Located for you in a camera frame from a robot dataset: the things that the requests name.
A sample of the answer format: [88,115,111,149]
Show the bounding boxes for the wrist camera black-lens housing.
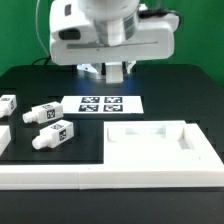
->
[49,0,96,43]

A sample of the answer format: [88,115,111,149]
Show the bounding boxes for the black cables behind table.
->
[31,0,54,66]

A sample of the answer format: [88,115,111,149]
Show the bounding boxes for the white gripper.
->
[49,0,180,80]

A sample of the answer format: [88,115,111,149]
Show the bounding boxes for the white part left edge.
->
[0,125,11,156]

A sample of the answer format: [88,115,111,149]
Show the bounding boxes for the white L-shaped obstacle fence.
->
[0,122,224,190]

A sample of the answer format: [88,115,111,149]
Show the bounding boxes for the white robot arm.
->
[49,0,180,84]

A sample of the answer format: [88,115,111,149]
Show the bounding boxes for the white AprilTag base sheet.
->
[61,96,144,114]

